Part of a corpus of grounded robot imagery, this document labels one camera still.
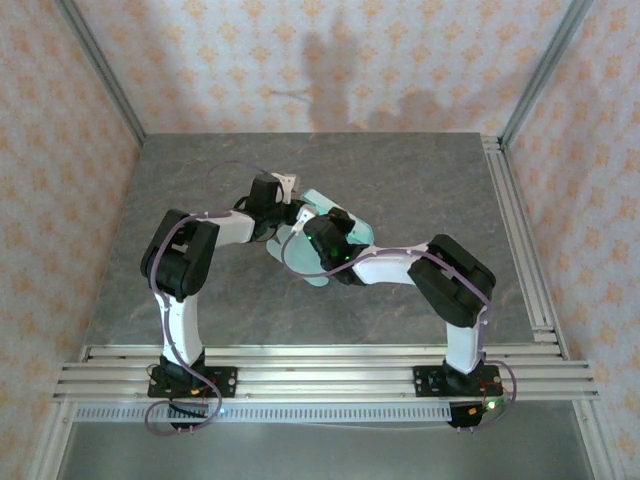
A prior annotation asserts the mint green paper box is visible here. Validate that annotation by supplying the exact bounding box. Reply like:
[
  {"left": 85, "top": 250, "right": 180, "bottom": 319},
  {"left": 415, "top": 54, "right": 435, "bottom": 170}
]
[{"left": 264, "top": 187, "right": 375, "bottom": 289}]

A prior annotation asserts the narrow aluminium table rail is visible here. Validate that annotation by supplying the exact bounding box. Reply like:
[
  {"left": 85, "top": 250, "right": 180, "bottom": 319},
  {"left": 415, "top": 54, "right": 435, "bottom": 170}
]
[{"left": 78, "top": 343, "right": 570, "bottom": 363}]

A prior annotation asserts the wide aluminium mounting rail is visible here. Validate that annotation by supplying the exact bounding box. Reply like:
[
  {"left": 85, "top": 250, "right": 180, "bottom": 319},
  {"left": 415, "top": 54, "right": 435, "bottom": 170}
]
[{"left": 51, "top": 360, "right": 602, "bottom": 402}]

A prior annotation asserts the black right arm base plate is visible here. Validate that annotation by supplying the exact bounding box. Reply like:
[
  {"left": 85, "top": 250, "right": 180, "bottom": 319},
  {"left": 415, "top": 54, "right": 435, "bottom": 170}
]
[{"left": 413, "top": 364, "right": 503, "bottom": 399}]

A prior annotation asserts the slotted grey cable duct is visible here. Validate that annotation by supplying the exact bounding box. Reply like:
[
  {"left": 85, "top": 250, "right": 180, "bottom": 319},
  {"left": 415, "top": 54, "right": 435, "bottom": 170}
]
[{"left": 73, "top": 403, "right": 454, "bottom": 425}]

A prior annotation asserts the aluminium side rail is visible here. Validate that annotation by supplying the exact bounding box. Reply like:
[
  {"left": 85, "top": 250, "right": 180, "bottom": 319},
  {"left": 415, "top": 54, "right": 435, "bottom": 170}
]
[{"left": 480, "top": 133, "right": 570, "bottom": 346}]

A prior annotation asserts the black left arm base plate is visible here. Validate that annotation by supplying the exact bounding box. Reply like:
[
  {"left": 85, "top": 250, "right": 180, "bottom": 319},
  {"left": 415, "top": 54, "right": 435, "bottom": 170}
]
[{"left": 147, "top": 366, "right": 238, "bottom": 400}]

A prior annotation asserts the aluminium frame post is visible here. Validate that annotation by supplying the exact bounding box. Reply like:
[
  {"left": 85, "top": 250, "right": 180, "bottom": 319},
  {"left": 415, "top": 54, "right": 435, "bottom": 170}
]
[
  {"left": 498, "top": 0, "right": 596, "bottom": 151},
  {"left": 53, "top": 0, "right": 147, "bottom": 147}
]

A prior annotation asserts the aluminium frame leg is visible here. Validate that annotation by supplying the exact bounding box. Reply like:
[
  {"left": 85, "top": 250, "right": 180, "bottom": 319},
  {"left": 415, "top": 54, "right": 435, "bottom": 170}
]
[
  {"left": 569, "top": 399, "right": 626, "bottom": 480},
  {"left": 27, "top": 399, "right": 76, "bottom": 480}
]

